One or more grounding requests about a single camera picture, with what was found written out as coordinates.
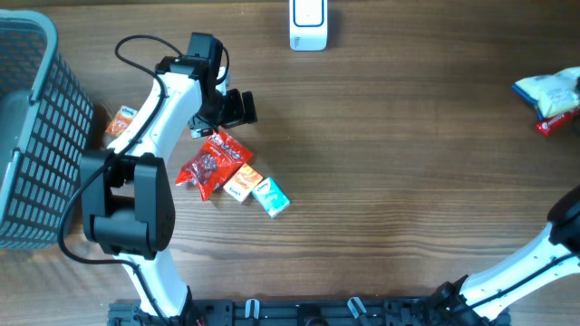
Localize red snack bag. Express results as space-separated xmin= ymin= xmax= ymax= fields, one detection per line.
xmin=175 ymin=130 xmax=253 ymax=201

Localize orange tissue pack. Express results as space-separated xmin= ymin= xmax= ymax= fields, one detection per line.
xmin=224 ymin=164 xmax=263 ymax=203
xmin=105 ymin=106 xmax=138 ymax=138

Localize teal tissue pack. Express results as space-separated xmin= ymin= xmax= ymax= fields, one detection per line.
xmin=252 ymin=177 xmax=290 ymax=218

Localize red candy bar wrapper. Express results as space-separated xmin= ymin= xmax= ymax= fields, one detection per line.
xmin=535 ymin=108 xmax=579 ymax=137

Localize cream snack pouch blue seal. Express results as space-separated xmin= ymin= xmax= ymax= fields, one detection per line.
xmin=512 ymin=67 xmax=579 ymax=120

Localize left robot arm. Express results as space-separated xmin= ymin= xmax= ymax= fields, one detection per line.
xmin=76 ymin=33 xmax=257 ymax=325

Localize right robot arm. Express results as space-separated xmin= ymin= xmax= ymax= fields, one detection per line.
xmin=424 ymin=187 xmax=579 ymax=326

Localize white barcode scanner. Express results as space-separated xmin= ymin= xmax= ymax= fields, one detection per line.
xmin=289 ymin=0 xmax=328 ymax=52

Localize grey plastic shopping basket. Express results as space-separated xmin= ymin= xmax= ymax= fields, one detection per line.
xmin=1 ymin=10 xmax=94 ymax=250

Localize left camera cable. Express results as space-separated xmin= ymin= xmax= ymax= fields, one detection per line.
xmin=56 ymin=34 xmax=231 ymax=326

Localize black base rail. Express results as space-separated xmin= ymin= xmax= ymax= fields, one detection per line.
xmin=107 ymin=296 xmax=512 ymax=326

